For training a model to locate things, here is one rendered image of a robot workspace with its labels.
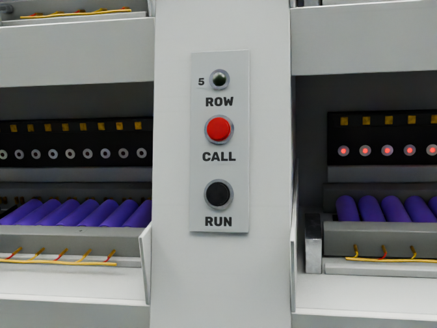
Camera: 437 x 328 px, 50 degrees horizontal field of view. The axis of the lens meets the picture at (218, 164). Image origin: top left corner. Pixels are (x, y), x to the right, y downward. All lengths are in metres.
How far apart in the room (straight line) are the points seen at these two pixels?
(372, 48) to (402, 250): 0.15
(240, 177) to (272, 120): 0.04
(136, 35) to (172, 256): 0.16
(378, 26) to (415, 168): 0.19
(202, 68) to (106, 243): 0.16
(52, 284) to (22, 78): 0.16
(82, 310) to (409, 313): 0.22
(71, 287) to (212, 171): 0.14
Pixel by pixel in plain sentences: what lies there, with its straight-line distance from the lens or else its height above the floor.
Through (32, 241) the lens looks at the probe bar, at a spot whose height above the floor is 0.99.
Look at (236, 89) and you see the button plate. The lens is 0.32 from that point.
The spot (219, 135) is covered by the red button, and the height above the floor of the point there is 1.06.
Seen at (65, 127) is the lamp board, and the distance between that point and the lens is 0.53.
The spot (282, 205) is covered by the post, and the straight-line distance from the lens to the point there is 0.31.
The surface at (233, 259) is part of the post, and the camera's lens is 0.31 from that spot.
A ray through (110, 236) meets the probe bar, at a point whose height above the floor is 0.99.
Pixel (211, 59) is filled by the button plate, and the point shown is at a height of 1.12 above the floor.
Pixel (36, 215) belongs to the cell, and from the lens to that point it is 0.47.
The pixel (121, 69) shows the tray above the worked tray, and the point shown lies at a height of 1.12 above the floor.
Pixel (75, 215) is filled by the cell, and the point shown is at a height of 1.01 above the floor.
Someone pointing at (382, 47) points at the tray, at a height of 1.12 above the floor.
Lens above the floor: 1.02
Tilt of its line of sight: 4 degrees up
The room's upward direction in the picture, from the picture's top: straight up
